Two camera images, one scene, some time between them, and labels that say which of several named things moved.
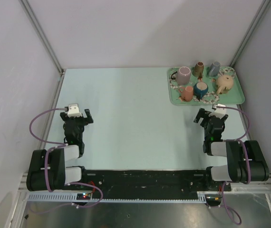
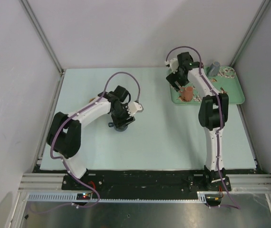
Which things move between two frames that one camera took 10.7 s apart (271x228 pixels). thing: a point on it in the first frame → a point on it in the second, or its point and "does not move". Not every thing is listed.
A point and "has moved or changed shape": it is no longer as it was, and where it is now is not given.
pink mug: x=187 y=93 does not move
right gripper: x=201 y=113 → x=172 y=78
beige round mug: x=224 y=83 → x=91 y=99
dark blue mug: x=200 y=89 has moved or changed shape
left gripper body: x=80 y=122 → x=119 y=116
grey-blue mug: x=214 y=69 does not move
